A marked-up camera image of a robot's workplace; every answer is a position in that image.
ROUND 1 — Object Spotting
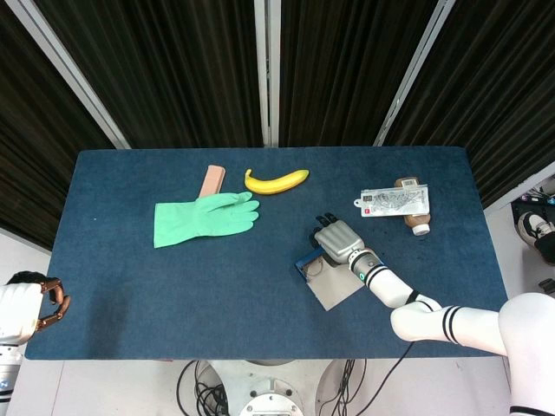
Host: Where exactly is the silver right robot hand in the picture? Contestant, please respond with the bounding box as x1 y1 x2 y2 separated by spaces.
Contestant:
308 211 366 266

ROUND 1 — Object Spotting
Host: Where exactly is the black and white shoe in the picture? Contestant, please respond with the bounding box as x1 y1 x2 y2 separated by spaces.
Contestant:
517 211 555 253

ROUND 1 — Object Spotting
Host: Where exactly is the green rubber glove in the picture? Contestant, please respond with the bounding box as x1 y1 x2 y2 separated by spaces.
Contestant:
153 191 261 250

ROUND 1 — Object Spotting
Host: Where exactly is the brown sauce bottle white cap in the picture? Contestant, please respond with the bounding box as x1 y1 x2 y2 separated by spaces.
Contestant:
393 176 432 237

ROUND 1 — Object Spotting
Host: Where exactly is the clear plastic ruler set package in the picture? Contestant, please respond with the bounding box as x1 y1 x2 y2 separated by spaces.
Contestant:
352 183 431 219

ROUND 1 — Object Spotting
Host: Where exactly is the blue rectangular cardboard box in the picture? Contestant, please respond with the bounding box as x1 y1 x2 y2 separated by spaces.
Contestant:
294 246 367 312

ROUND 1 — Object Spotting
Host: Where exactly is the white frame post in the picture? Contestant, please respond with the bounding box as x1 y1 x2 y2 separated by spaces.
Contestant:
252 0 283 148
3 0 132 150
373 0 457 147

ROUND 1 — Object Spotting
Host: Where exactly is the copper left robot hand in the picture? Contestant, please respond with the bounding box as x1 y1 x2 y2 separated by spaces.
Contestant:
34 278 71 333

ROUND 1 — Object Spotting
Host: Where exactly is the dark pleated curtain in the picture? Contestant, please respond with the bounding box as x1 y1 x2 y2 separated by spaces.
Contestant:
0 0 555 252

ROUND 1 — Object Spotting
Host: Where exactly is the black cable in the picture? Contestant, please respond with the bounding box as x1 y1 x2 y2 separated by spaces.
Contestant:
315 341 414 416
176 360 229 416

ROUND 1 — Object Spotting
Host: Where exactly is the grey round robot base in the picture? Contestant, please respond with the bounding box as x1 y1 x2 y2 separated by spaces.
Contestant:
193 359 350 416

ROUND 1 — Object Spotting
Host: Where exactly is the yellow banana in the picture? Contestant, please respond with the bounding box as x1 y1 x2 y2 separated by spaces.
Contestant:
244 168 310 196

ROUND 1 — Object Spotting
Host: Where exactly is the orange sponge block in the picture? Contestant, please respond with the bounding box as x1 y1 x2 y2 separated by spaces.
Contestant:
199 164 227 200

